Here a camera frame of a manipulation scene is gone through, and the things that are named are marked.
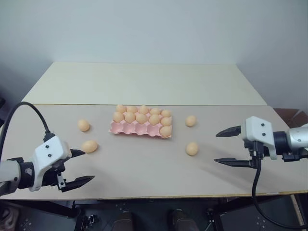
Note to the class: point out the brown cardboard box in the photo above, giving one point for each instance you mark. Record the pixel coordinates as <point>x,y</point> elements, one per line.
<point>292,116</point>

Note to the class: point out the tan egg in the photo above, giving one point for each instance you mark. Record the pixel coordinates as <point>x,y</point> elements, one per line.
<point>120,108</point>
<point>89,146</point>
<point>132,109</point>
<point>83,125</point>
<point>166,112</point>
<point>192,149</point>
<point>166,121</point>
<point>165,131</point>
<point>129,117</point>
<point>143,109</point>
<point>118,116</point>
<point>141,118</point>
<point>154,119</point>
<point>155,111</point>
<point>190,120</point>

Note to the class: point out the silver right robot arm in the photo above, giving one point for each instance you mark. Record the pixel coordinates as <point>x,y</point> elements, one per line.
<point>297,137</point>

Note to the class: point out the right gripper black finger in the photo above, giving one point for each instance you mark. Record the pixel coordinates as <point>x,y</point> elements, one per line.
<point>237,162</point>
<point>232,132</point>

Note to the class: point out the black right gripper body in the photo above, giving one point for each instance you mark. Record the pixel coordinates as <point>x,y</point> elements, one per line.
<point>257,150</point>

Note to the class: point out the black table frame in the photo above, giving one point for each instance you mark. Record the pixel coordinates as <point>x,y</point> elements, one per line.
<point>149,201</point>

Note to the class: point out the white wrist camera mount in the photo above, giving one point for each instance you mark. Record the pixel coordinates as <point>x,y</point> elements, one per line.
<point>51,147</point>
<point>256,130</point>

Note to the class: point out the light wooden slat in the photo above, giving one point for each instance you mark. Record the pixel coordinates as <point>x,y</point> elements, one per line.
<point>296,210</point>

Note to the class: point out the pink egg tray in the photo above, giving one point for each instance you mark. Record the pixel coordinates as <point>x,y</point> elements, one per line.
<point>134,128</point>

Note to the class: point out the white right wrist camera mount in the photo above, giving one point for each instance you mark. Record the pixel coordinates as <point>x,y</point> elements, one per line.
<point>256,130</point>

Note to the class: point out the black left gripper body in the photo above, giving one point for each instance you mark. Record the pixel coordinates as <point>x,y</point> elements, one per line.
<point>54,176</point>

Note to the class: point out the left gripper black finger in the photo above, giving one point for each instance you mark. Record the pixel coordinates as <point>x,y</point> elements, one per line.
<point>77,152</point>
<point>78,181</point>

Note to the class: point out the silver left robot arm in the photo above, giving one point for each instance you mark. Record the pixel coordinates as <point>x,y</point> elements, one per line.
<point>8,169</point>

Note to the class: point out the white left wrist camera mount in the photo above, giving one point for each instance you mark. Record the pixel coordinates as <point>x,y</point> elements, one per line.
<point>51,147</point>

